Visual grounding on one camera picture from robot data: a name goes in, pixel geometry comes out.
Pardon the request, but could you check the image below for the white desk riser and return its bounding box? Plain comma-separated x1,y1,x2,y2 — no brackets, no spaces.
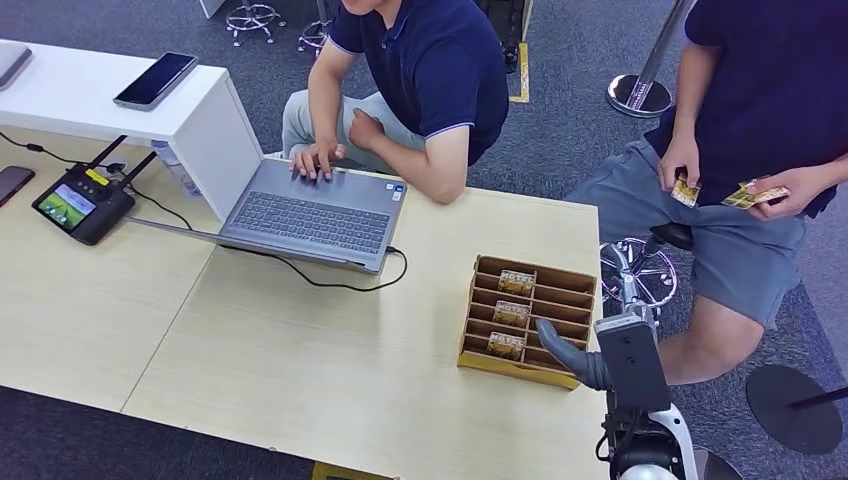
0,39,265,223

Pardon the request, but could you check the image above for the gold hotel card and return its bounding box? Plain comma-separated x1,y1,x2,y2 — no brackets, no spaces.
670,173,702,209
496,269,537,297
485,331,527,362
492,299,533,329

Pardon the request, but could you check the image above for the stack of gold cards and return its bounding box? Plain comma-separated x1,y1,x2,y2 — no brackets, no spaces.
722,178,792,211

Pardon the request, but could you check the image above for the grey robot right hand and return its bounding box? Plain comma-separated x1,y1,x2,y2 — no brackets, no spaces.
536,243,658,391

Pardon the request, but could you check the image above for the black smartphone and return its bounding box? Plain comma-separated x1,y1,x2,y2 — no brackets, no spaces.
112,51,199,112

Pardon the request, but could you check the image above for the person's right hand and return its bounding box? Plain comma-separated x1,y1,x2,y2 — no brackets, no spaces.
657,134,702,193
289,139,347,181

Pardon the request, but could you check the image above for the clear plastic bottle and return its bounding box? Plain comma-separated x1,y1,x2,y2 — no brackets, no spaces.
150,139,203,199

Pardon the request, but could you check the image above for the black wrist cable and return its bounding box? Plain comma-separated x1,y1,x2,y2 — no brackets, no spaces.
594,410,637,463

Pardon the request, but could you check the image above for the black thin cable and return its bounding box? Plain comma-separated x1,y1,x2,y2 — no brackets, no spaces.
0,131,87,167
105,162,195,232

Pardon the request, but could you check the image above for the chrome stanchion post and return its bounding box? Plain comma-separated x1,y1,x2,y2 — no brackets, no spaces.
606,0,694,119

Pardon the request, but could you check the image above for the wooden card holder box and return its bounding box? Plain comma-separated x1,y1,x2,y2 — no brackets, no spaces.
457,254,599,392

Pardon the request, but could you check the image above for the grey laptop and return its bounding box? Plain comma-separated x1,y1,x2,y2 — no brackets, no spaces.
124,157,409,276

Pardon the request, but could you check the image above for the black round stanchion base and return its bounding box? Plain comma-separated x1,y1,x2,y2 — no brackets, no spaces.
745,364,848,457

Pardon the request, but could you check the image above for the yellow floor tape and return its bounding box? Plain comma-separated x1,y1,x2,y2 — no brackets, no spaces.
311,461,399,480
508,41,531,105

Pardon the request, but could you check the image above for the person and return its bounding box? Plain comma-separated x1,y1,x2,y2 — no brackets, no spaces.
566,0,848,387
281,0,510,205

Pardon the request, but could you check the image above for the grey closed device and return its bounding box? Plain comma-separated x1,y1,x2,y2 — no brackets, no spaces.
0,42,33,92

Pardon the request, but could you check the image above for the black cabinet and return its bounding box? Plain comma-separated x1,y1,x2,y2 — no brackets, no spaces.
478,0,535,74

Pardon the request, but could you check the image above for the dark smartphone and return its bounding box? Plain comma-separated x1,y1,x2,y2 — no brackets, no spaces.
0,165,36,209

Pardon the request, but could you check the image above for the black laptop power cable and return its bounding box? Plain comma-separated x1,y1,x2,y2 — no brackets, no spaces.
221,245,410,293

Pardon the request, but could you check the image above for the chrome stool base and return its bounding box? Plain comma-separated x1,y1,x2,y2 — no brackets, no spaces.
296,18,333,56
225,0,287,48

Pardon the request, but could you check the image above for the person's hand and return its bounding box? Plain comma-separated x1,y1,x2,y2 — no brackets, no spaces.
349,107,387,152
657,134,702,193
289,139,347,181
745,165,837,222

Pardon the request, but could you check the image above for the black seat chrome stool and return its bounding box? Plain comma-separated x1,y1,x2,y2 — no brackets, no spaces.
599,221,695,326

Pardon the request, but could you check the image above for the black controller with screen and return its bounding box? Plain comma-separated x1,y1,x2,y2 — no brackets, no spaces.
31,135,158,247

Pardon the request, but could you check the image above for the person's left hand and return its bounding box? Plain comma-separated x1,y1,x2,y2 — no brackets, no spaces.
745,165,837,222
349,107,387,152

